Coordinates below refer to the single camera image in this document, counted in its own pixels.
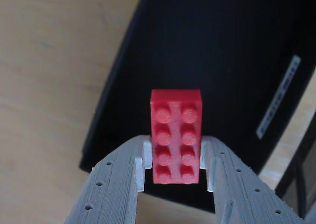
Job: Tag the black bin box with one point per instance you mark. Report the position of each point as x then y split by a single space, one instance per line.
197 48

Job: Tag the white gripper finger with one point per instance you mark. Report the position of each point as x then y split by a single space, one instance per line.
244 194
113 184

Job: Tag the red lego block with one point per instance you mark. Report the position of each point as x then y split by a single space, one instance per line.
176 135

